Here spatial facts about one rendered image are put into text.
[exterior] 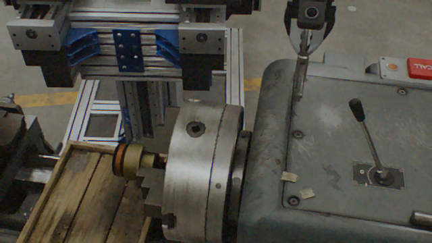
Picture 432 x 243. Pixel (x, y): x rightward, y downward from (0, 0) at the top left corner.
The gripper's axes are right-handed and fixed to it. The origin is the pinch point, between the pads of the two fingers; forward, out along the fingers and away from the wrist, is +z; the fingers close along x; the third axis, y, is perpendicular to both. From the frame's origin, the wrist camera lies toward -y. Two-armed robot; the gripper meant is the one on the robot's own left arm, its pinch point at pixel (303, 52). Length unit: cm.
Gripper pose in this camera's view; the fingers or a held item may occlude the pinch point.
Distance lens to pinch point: 99.5
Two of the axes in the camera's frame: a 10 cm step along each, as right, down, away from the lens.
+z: -0.1, 6.9, 7.2
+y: 1.7, -7.1, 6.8
